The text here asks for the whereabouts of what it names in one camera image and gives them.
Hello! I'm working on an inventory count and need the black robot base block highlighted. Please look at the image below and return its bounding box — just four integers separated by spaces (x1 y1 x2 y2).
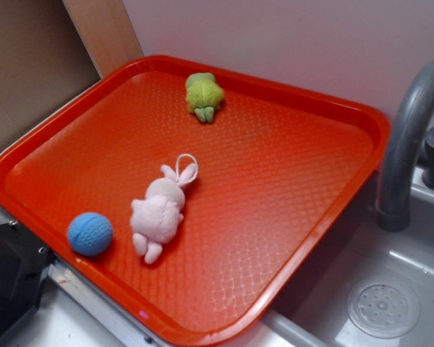
0 220 53 342

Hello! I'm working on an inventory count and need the blue textured ball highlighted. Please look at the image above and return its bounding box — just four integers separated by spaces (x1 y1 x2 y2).
67 213 114 257

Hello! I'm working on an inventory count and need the red plastic tray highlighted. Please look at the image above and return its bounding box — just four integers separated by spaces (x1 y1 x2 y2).
0 56 390 346

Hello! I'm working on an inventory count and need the pink plush bunny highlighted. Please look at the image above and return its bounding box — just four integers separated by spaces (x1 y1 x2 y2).
129 153 199 265

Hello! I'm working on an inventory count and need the green plush toy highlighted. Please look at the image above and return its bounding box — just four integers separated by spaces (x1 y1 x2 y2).
185 72 225 124

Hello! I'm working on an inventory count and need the wooden board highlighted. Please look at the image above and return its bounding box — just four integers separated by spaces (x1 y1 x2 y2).
63 0 144 78

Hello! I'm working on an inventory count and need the grey toy sink basin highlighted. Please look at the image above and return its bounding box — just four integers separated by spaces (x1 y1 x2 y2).
267 173 434 347

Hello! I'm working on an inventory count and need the grey toy faucet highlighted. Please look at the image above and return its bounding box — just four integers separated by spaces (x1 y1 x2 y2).
376 61 434 232

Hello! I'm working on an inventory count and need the brown cardboard panel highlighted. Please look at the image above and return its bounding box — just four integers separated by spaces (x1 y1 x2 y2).
0 1 99 152

